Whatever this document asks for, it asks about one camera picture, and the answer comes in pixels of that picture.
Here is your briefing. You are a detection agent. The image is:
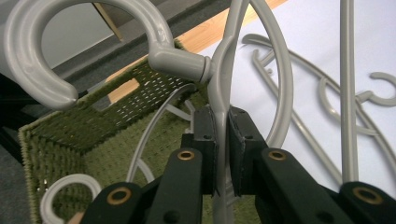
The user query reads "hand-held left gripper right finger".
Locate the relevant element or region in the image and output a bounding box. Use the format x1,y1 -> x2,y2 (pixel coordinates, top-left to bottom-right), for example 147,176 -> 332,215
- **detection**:
228,105 -> 269,198

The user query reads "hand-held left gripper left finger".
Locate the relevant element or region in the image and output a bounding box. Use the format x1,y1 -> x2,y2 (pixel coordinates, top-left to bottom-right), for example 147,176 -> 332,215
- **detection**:
181,105 -> 219,196

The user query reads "green woven basket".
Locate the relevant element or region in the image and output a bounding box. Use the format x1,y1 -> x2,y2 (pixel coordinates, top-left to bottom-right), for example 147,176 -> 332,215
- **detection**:
17,38 -> 262,224

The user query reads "white cabinet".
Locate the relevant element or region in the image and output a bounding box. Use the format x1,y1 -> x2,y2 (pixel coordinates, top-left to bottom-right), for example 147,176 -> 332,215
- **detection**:
0,0 -> 120,70

